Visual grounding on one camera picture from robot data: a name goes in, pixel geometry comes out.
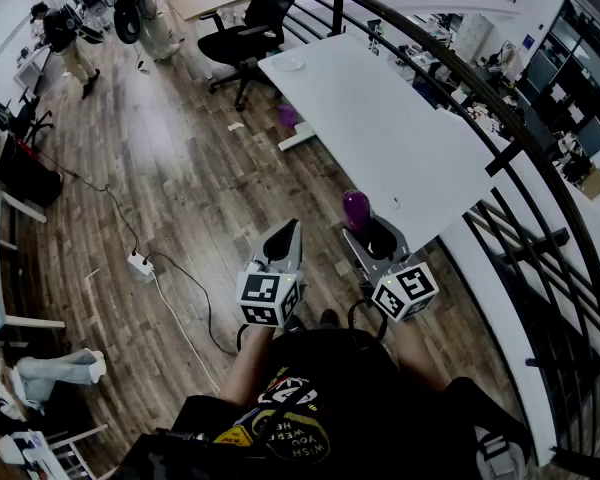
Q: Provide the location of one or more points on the dark framed glass partition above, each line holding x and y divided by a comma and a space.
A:
575, 78

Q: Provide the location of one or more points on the blue jeans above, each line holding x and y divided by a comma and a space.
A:
55, 373

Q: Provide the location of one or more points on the cardboard box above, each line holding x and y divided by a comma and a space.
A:
595, 184

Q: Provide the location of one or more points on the black bag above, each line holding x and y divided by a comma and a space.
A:
27, 175

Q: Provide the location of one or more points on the small black swivel chair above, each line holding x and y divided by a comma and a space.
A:
25, 118

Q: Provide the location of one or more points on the purple eggplant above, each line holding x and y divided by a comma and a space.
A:
356, 213

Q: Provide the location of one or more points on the white power strip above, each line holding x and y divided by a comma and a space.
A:
140, 264

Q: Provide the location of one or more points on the white paper scrap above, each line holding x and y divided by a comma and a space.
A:
235, 126

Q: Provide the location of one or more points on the purple bag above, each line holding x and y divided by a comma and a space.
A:
288, 115

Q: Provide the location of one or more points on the person's black printed shirt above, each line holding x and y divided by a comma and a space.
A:
370, 408

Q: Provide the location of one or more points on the white plate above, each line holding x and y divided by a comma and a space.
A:
288, 64

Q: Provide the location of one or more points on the black office chair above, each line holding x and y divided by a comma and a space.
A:
245, 43

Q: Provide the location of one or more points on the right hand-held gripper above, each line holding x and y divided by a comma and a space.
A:
405, 290

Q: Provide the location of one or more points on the person's left forearm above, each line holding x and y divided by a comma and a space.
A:
247, 363

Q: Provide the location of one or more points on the white table foot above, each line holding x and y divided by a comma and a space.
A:
296, 139

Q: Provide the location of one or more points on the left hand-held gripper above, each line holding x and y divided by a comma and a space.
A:
265, 293

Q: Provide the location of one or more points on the person's right forearm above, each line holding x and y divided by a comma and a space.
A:
417, 355

